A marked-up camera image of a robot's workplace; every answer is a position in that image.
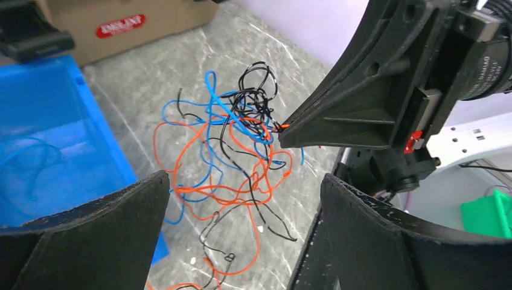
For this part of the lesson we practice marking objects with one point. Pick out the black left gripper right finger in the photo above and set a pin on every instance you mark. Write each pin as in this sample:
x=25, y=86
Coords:
x=358, y=242

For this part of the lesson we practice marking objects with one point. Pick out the green plastic bin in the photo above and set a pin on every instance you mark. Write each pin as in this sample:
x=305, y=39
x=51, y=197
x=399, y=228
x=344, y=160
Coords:
x=489, y=215

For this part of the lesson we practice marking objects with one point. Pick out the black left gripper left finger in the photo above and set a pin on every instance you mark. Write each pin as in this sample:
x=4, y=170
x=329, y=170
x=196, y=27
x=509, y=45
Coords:
x=107, y=243

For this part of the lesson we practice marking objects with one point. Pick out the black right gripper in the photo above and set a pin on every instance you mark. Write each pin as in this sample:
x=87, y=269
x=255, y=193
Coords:
x=396, y=83

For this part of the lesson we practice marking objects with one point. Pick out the blue two-compartment plastic bin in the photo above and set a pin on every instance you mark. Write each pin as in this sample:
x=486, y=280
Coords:
x=57, y=149

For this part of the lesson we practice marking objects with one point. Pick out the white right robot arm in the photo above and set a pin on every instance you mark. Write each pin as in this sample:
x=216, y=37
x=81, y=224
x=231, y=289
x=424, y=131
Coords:
x=390, y=170

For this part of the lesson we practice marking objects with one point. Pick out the tan plastic toolbox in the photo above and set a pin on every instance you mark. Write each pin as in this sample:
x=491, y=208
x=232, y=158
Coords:
x=104, y=28

